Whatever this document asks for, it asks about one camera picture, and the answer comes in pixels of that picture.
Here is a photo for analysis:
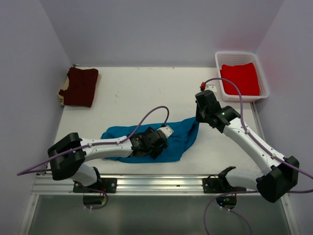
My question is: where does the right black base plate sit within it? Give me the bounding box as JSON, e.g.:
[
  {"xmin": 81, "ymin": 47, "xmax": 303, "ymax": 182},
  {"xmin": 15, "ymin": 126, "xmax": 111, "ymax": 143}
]
[{"xmin": 202, "ymin": 175, "xmax": 246, "ymax": 193}]

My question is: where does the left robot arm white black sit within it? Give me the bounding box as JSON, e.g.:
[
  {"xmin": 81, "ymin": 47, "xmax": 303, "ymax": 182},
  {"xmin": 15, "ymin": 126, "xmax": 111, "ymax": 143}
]
[{"xmin": 47, "ymin": 125, "xmax": 174, "ymax": 192}]

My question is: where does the white plastic basket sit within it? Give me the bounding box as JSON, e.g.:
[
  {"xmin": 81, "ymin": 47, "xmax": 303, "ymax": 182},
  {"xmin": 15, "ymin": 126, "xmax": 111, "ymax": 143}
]
[{"xmin": 215, "ymin": 51, "xmax": 269, "ymax": 102}]

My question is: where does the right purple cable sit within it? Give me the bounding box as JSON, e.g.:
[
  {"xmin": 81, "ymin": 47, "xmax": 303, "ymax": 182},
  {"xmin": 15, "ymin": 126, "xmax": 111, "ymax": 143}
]
[{"xmin": 203, "ymin": 77, "xmax": 313, "ymax": 235}]

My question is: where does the bright red t shirt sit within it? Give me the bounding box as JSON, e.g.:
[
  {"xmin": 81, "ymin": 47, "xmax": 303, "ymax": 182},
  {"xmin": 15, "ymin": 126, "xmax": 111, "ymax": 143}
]
[{"xmin": 220, "ymin": 63, "xmax": 260, "ymax": 96}]

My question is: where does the blue t shirt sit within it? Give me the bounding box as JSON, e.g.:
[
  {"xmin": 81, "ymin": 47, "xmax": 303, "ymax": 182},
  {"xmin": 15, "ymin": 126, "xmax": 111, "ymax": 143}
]
[{"xmin": 101, "ymin": 117, "xmax": 199, "ymax": 164}]

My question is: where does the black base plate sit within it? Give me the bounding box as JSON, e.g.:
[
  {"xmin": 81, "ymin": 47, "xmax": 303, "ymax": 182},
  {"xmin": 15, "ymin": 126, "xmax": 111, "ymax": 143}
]
[
  {"xmin": 202, "ymin": 175, "xmax": 246, "ymax": 193},
  {"xmin": 73, "ymin": 178, "xmax": 117, "ymax": 193}
]

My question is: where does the beige folded t shirt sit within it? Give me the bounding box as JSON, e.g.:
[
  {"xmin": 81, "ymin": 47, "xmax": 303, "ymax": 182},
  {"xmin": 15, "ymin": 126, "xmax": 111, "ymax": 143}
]
[{"xmin": 57, "ymin": 77, "xmax": 69, "ymax": 106}]

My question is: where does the dark red folded t shirt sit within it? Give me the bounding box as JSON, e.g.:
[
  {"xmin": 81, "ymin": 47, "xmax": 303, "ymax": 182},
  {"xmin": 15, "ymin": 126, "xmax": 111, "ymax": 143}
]
[{"xmin": 64, "ymin": 67, "xmax": 99, "ymax": 108}]

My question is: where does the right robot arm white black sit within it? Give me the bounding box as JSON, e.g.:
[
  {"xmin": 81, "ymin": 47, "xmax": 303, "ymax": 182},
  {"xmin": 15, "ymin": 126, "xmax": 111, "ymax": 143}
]
[{"xmin": 195, "ymin": 90, "xmax": 299, "ymax": 203}]

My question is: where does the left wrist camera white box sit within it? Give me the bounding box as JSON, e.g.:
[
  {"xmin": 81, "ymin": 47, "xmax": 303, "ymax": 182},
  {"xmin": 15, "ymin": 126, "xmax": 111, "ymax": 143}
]
[{"xmin": 158, "ymin": 125, "xmax": 174, "ymax": 139}]

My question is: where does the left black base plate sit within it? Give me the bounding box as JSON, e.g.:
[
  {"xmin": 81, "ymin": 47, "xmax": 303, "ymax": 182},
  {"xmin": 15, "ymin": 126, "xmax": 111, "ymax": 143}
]
[{"xmin": 73, "ymin": 178, "xmax": 117, "ymax": 193}]

